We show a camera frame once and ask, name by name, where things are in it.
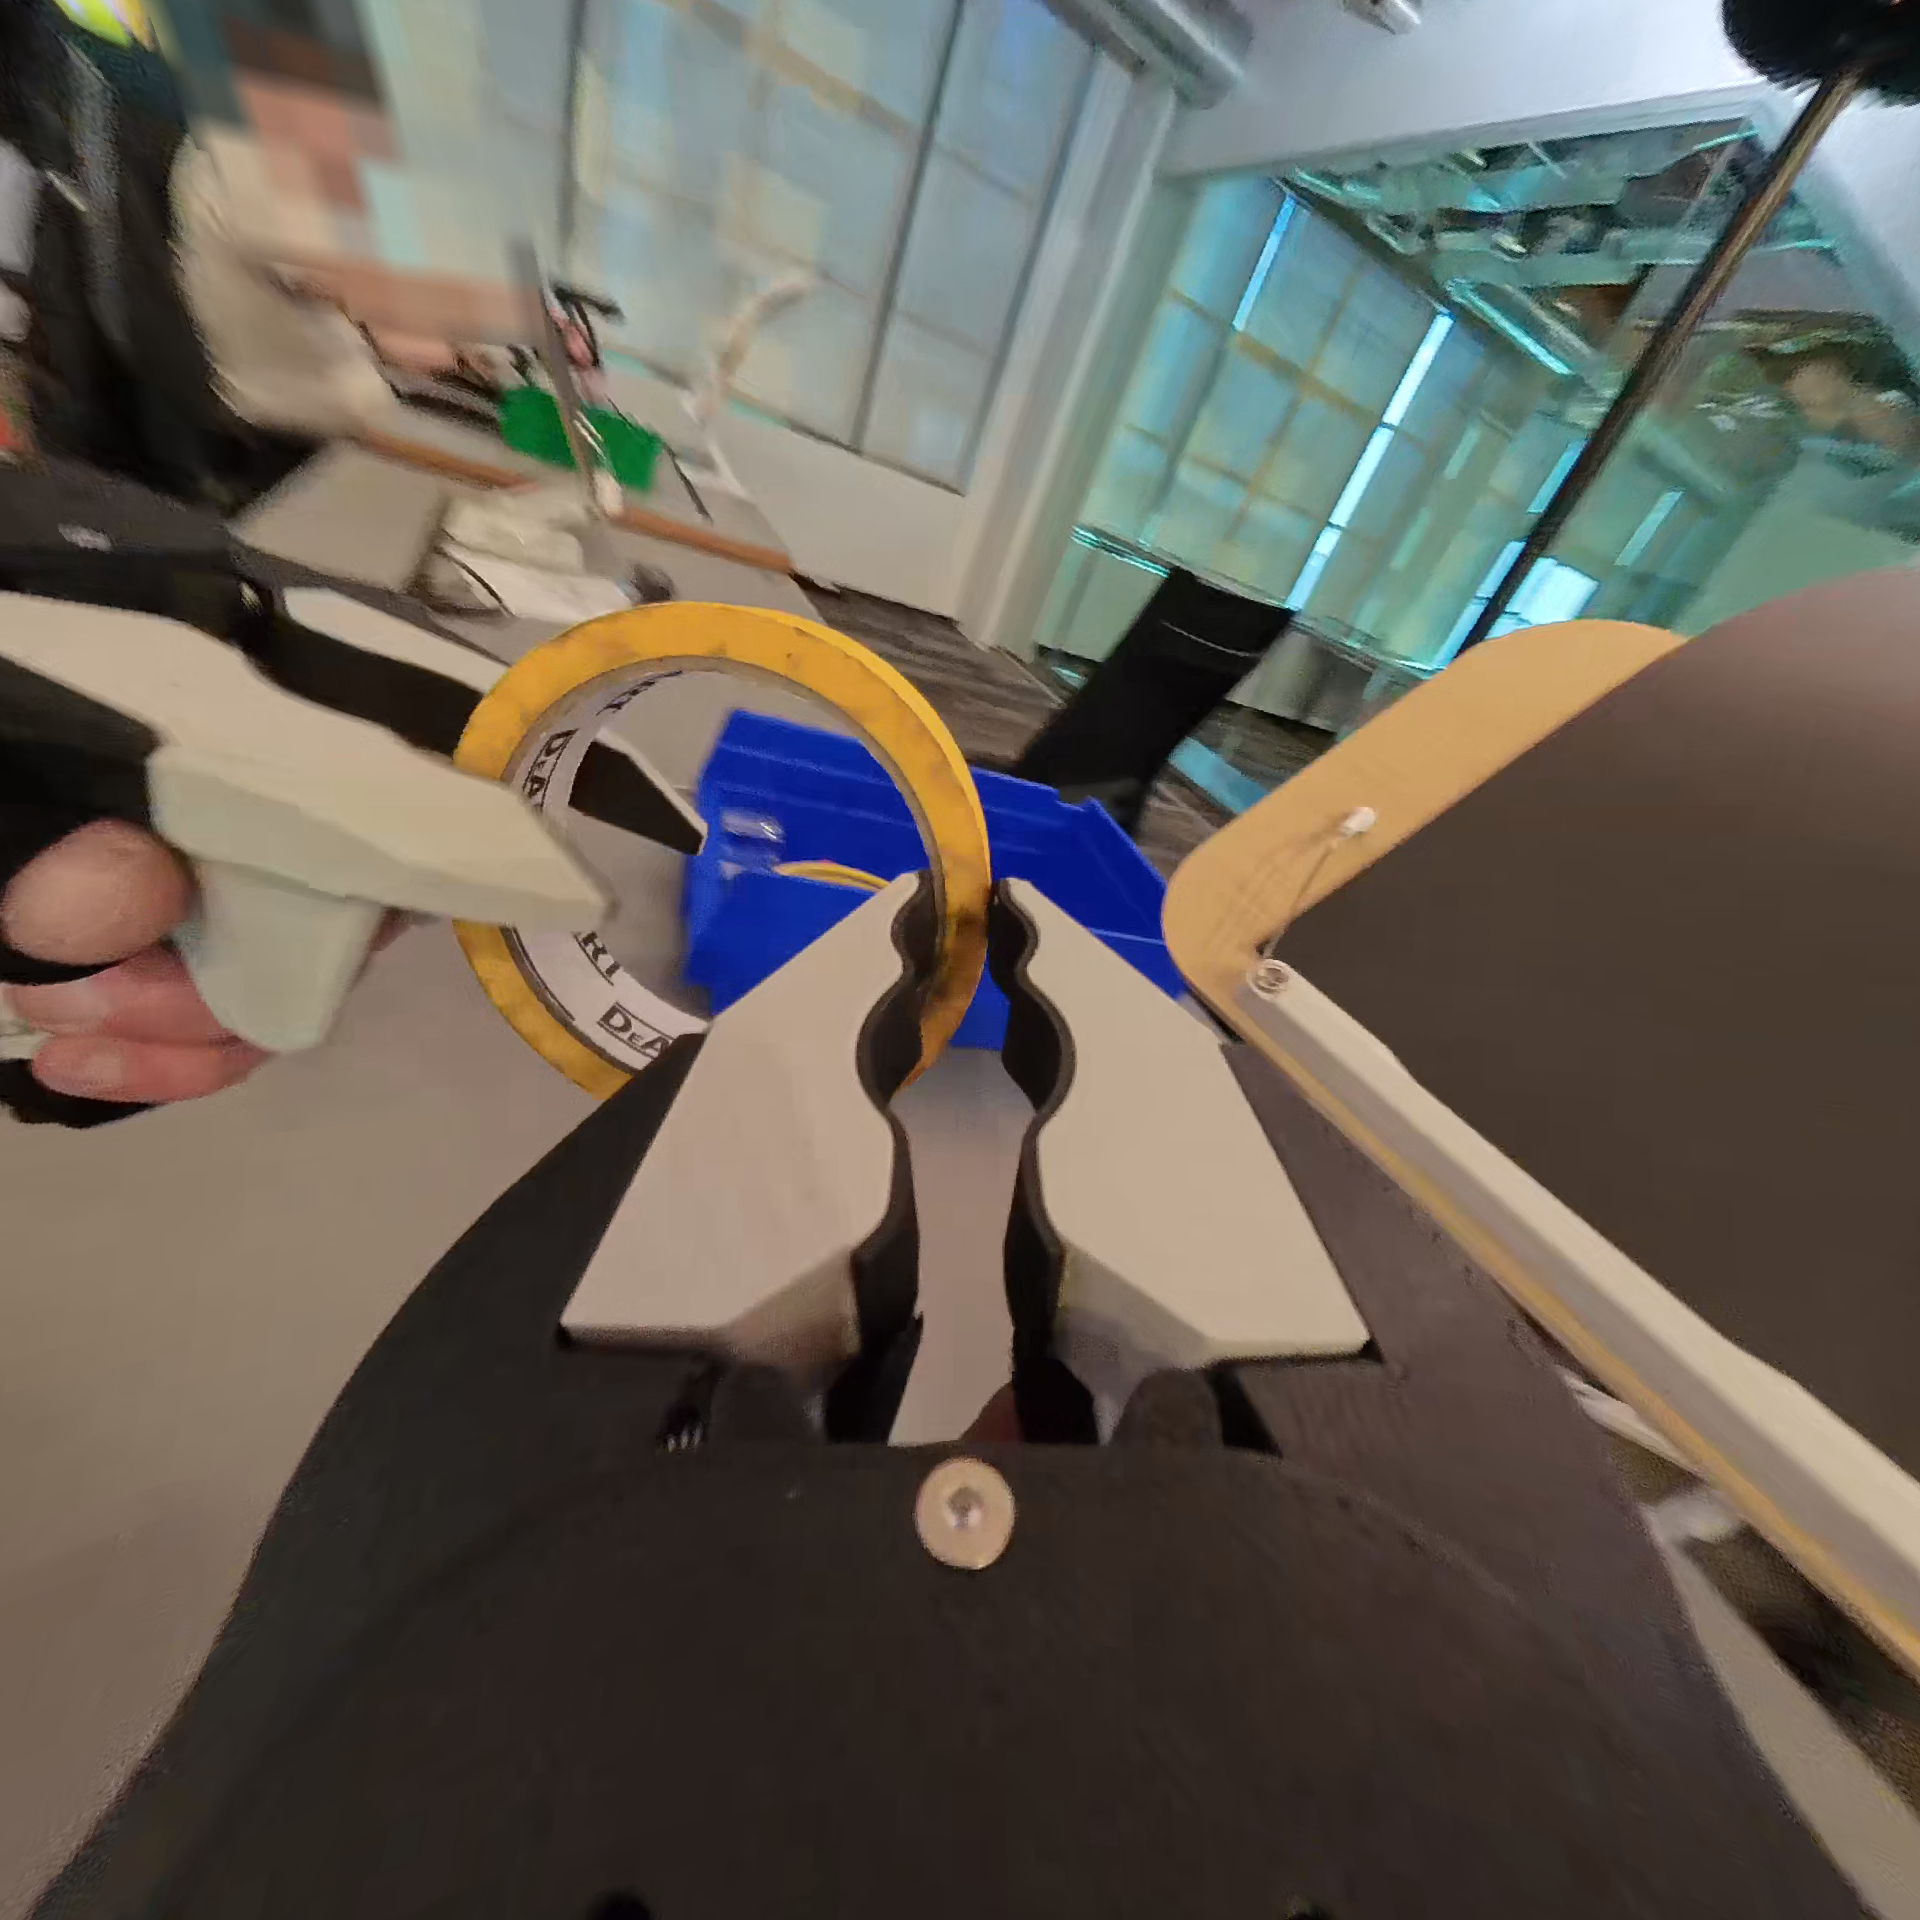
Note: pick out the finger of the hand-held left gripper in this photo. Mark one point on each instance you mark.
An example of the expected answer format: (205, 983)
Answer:
(390, 638)
(300, 810)

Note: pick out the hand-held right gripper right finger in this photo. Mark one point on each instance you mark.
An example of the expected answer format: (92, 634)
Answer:
(1184, 1201)

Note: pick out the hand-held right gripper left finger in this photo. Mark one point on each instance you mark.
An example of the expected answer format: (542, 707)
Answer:
(734, 1201)

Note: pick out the blue plastic bin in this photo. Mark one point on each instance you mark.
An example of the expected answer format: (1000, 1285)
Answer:
(1051, 854)

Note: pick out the yellow masking tape roll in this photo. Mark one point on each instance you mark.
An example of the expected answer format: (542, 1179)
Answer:
(841, 660)

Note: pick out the person's left hand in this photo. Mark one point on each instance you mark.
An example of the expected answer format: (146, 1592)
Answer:
(104, 900)

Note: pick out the white tablet stand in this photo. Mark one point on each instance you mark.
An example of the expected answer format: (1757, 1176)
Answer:
(511, 533)

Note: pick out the black office chair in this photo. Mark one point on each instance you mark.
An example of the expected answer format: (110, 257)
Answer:
(90, 300)
(1154, 674)

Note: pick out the green bin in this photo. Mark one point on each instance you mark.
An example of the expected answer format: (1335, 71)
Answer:
(532, 420)

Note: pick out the grey tablet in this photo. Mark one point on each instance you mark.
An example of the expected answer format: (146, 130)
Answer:
(562, 375)

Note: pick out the white tilted board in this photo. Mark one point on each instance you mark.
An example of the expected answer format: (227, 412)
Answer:
(751, 339)

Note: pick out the small yellow device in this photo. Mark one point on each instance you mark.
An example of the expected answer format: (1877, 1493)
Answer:
(98, 18)

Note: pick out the wooden board with black panel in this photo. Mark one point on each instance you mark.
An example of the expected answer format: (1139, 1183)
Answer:
(1650, 900)

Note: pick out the black disc pole stand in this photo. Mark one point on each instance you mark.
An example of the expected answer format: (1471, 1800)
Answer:
(1650, 375)

